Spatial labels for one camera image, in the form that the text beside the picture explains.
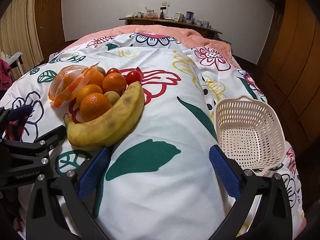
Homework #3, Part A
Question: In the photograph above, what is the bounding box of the red tomato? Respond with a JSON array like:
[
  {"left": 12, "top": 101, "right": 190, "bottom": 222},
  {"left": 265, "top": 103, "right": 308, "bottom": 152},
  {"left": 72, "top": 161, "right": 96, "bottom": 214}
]
[
  {"left": 106, "top": 68, "right": 121, "bottom": 76},
  {"left": 125, "top": 70, "right": 142, "bottom": 85}
]

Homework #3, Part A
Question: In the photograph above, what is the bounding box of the white kettle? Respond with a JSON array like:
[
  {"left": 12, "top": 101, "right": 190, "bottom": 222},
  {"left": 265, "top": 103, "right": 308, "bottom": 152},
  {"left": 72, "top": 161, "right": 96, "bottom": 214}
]
[{"left": 174, "top": 12, "right": 181, "bottom": 21}]

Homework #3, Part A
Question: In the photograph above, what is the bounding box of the wooden sideboard table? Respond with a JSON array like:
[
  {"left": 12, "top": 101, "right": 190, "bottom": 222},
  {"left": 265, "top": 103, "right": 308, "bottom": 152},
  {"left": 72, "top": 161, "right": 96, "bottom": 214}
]
[{"left": 119, "top": 17, "right": 222, "bottom": 40}]

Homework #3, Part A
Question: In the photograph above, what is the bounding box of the white plastic perforated basket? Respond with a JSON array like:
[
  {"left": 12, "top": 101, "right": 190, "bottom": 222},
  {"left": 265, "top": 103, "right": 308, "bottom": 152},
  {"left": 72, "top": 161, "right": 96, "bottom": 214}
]
[{"left": 214, "top": 95, "right": 285, "bottom": 176}]

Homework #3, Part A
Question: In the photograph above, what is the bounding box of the blue white jug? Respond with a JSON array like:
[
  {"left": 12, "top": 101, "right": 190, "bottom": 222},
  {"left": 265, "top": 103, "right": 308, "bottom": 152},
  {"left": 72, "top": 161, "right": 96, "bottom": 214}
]
[{"left": 185, "top": 11, "right": 194, "bottom": 24}]

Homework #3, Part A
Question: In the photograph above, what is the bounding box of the brown wooden door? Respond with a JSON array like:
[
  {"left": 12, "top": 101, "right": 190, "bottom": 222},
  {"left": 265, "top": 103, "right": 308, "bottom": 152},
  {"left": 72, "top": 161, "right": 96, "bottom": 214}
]
[{"left": 35, "top": 0, "right": 65, "bottom": 61}]

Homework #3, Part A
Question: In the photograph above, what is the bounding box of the beige curtain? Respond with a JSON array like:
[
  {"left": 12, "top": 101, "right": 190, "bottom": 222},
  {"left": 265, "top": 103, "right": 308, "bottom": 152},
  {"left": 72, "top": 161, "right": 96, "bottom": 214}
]
[{"left": 1, "top": 0, "right": 43, "bottom": 73}]

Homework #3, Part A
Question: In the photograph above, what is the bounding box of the wooden wardrobe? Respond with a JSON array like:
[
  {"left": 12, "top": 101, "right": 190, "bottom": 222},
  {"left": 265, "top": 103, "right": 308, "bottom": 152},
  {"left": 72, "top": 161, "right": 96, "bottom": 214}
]
[{"left": 255, "top": 0, "right": 319, "bottom": 154}]

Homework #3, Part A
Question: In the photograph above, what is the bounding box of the orange mandarin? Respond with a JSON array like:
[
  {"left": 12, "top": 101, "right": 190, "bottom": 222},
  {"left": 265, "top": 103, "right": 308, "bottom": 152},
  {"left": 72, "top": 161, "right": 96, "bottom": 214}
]
[
  {"left": 76, "top": 84, "right": 103, "bottom": 106},
  {"left": 103, "top": 73, "right": 127, "bottom": 96},
  {"left": 80, "top": 93, "right": 112, "bottom": 122}
]

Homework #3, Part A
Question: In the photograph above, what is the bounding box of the orange bag of fruit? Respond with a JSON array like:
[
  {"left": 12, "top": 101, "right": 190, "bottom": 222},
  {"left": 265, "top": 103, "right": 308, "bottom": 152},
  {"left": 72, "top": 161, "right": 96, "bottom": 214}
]
[{"left": 48, "top": 63, "right": 99, "bottom": 108}]

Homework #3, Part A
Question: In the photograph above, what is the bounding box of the green kiwi fruit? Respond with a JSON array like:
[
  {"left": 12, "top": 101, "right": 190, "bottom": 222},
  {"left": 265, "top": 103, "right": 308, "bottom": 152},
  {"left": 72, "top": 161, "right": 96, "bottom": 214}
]
[
  {"left": 104, "top": 91, "right": 120, "bottom": 106},
  {"left": 97, "top": 67, "right": 106, "bottom": 76}
]

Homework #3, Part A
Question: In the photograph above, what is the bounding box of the yellow banana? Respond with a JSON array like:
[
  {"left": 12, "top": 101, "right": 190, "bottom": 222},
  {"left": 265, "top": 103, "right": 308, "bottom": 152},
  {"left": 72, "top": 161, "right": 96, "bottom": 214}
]
[{"left": 63, "top": 81, "right": 145, "bottom": 151}]

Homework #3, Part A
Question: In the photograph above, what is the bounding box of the pink blanket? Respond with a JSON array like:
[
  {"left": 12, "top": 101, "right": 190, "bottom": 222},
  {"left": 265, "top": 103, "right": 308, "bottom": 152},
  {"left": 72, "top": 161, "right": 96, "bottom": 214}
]
[{"left": 63, "top": 25, "right": 240, "bottom": 68}]

